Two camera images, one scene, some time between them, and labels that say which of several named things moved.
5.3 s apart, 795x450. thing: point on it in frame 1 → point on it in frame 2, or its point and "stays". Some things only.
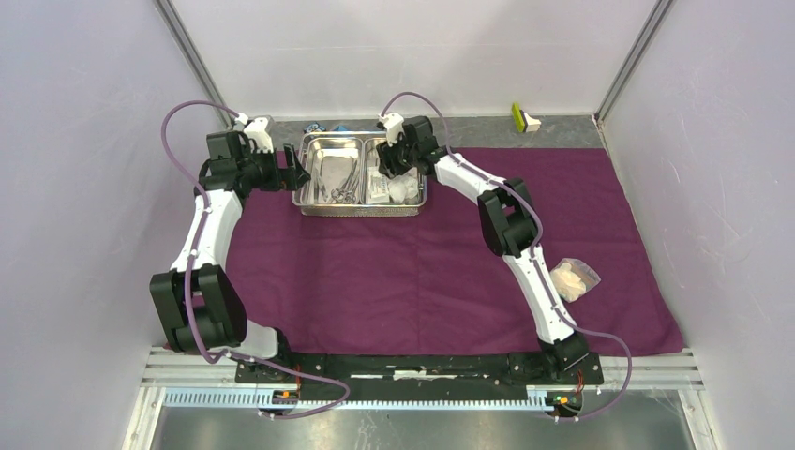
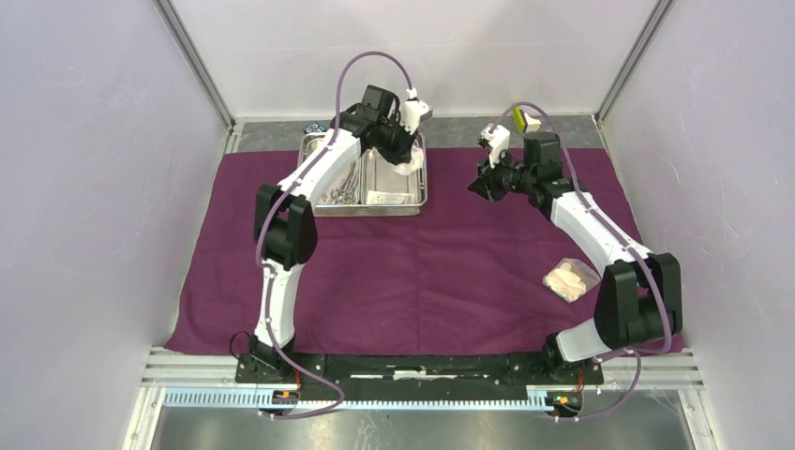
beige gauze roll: [572, 277] stays
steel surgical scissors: [347, 192] stays
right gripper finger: [384, 170] → [492, 192]
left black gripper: [283, 178] → [403, 154]
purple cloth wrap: [427, 284] stays
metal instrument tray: [347, 178] stays
